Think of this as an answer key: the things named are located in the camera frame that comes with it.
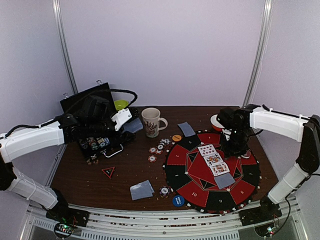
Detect clear red round button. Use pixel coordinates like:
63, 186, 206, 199
241, 149, 252, 159

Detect blue playing card deck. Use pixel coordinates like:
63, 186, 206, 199
123, 118, 144, 134

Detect face-up diamonds card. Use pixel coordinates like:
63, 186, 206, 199
197, 144, 217, 157

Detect face-up king card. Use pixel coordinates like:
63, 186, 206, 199
203, 152, 223, 167

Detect dealt card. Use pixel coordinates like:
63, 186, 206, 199
177, 121, 196, 137
130, 185, 154, 201

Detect face-up face card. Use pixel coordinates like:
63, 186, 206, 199
209, 162, 230, 177

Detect red triangular chip holder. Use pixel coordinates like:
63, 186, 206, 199
101, 166, 116, 179

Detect orange big blind button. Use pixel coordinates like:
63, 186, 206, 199
172, 134, 182, 142

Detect stack of poker chips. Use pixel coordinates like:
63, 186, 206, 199
155, 138, 171, 154

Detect blue small blind button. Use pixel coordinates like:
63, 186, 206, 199
172, 195, 185, 207

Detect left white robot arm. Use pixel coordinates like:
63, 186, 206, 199
0, 87, 139, 222

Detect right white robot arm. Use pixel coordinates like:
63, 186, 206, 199
213, 104, 320, 221

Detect black poker chip case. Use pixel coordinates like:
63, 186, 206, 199
60, 83, 139, 164

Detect white orange bowl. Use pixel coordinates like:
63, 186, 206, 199
210, 114, 224, 132

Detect small card decks in case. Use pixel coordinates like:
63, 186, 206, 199
97, 137, 110, 148

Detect front right chip row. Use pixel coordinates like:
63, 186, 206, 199
88, 137, 99, 151

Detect chip row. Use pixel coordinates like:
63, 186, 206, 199
88, 137, 99, 151
79, 139, 89, 150

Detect front left chip row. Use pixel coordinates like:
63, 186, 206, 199
79, 139, 89, 150

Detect green plastic bowl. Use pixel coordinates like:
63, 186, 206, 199
113, 99, 129, 112

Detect white floral ceramic mug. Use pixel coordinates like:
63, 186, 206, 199
141, 107, 168, 138

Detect loose chip middle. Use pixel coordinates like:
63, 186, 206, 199
149, 147, 157, 154

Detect loose chip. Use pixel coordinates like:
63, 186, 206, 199
149, 147, 157, 154
148, 155, 157, 163

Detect round red black poker mat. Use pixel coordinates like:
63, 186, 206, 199
162, 130, 261, 214

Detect loose chip front left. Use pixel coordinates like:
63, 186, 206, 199
148, 155, 157, 163

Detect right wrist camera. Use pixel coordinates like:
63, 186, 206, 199
222, 128, 232, 141

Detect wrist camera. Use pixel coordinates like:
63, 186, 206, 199
111, 108, 132, 132
222, 128, 232, 141

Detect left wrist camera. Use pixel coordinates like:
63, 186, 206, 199
111, 108, 132, 132

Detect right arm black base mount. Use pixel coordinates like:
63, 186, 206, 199
239, 204, 283, 226

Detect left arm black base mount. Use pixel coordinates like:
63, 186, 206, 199
43, 205, 90, 227

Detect aluminium front rail base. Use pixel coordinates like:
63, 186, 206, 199
21, 196, 307, 240

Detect right aluminium frame post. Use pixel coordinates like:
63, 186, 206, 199
242, 0, 274, 107

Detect aluminium frame post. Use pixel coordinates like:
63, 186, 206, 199
52, 0, 79, 94
242, 0, 274, 107

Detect left aluminium frame post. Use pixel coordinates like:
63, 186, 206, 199
52, 0, 79, 94

